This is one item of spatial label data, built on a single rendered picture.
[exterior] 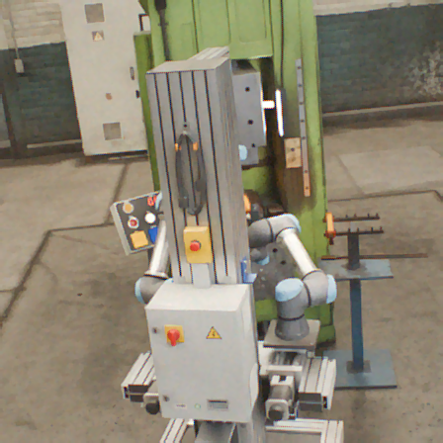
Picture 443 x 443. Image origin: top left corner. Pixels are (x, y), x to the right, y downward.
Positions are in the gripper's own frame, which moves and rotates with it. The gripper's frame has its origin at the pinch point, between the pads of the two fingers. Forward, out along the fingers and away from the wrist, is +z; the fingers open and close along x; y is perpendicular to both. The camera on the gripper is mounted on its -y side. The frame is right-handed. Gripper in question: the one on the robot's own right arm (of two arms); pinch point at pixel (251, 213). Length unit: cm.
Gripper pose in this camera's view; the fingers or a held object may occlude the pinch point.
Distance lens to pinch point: 409.8
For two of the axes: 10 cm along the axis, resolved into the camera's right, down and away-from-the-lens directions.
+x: 9.9, -1.3, 0.6
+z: -1.0, -3.1, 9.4
